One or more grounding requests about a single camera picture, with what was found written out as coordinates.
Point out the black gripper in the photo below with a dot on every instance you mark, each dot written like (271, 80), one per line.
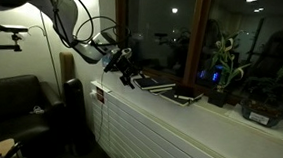
(125, 64)

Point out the navy notebook with white print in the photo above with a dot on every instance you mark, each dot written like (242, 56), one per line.
(153, 83)

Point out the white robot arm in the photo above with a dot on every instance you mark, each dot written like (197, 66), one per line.
(66, 10)

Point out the red warning label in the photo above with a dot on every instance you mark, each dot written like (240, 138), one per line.
(100, 95)

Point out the thin dark notebook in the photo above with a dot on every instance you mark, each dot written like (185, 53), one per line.
(160, 90)

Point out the white socket adapter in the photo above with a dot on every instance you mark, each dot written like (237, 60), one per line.
(93, 94)

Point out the flat dark tray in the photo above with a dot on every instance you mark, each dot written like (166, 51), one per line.
(175, 98)

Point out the white slatted radiator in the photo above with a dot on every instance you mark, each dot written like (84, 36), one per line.
(137, 135)

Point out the black notebook with elastic band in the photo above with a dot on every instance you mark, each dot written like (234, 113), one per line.
(189, 92)

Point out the black tower cylinder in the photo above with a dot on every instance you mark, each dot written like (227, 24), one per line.
(74, 111)

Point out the thin lamp pole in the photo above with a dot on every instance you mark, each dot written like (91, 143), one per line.
(50, 54)

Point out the potted plant with striped leaves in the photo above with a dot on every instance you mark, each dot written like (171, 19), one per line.
(219, 94)

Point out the small white item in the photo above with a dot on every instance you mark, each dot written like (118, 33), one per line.
(37, 110)

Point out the black leather couch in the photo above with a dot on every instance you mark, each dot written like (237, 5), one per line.
(10, 96)

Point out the green plant in labelled planter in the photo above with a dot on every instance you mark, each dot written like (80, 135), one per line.
(259, 112)

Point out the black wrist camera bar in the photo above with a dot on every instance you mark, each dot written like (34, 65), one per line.
(112, 61)

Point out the rounded wooden post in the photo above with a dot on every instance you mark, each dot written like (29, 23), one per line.
(67, 67)

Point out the black camera on stand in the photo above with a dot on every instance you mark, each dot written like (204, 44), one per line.
(13, 29)

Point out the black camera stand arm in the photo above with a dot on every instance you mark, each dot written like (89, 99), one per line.
(3, 47)

